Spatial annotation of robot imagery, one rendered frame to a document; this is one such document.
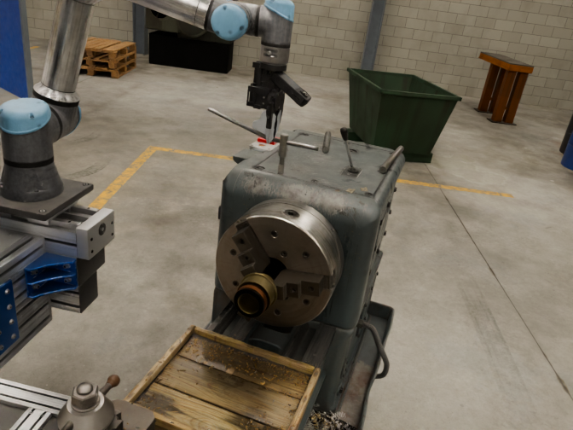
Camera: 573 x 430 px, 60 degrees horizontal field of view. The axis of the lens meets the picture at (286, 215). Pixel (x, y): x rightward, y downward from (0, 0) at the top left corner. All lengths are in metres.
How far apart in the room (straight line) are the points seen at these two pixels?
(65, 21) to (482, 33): 10.58
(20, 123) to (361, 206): 0.86
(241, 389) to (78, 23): 0.98
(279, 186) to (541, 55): 10.93
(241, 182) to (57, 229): 0.49
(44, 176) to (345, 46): 9.96
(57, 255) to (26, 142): 0.30
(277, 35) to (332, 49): 9.78
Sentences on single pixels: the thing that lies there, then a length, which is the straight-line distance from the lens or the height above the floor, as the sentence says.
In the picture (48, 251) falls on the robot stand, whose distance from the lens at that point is 1.44.
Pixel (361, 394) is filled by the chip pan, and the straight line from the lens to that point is 1.76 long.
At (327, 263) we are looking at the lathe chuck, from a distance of 1.18.
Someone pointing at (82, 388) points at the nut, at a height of 1.18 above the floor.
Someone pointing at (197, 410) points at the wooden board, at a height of 0.89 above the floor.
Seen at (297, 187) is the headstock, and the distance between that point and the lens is 1.33.
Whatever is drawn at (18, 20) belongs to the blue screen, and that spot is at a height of 1.07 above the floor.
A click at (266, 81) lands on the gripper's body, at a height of 1.50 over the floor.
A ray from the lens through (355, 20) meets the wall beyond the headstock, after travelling 11.04.
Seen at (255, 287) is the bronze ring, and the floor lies 1.12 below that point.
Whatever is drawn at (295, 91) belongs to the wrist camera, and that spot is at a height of 1.49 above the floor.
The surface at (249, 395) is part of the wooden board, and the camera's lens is 1.20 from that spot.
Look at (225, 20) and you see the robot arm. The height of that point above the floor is 1.65.
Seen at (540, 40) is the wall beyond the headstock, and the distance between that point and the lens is 11.99.
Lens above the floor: 1.74
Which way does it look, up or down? 25 degrees down
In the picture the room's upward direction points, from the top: 8 degrees clockwise
